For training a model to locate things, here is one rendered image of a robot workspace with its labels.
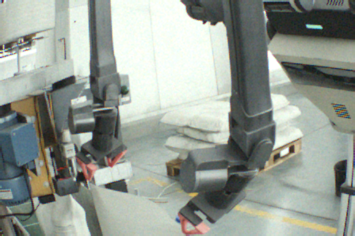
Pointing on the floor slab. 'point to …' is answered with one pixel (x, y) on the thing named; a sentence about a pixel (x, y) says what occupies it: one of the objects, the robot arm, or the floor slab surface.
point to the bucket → (340, 175)
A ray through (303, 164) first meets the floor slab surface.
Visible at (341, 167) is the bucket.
